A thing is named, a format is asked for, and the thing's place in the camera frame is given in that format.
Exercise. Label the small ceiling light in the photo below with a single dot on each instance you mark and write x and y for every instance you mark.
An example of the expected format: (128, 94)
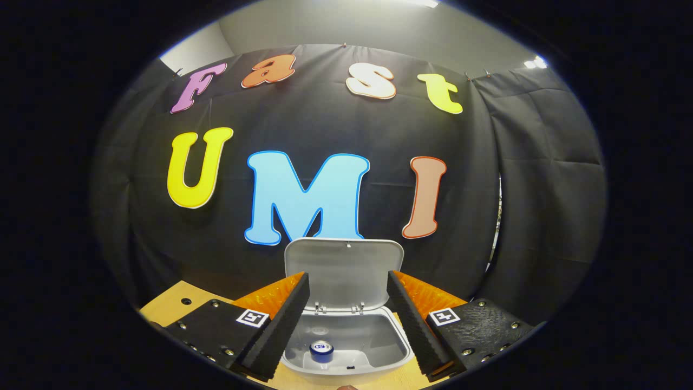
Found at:
(535, 62)

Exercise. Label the wooden desktop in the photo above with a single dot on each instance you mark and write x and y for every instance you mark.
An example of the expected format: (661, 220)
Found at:
(168, 311)

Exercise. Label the white desktop garbage bin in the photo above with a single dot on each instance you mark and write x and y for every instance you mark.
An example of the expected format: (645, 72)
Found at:
(346, 271)

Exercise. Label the large ceiling light panel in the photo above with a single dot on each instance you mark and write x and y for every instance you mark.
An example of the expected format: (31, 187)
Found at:
(425, 2)

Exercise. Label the silver blue pop can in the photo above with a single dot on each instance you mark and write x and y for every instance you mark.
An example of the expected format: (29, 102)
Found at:
(321, 351)

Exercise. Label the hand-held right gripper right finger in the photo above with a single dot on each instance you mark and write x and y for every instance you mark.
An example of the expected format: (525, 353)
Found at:
(414, 330)

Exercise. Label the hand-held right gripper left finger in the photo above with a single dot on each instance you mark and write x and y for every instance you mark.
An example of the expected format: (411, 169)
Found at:
(284, 330)

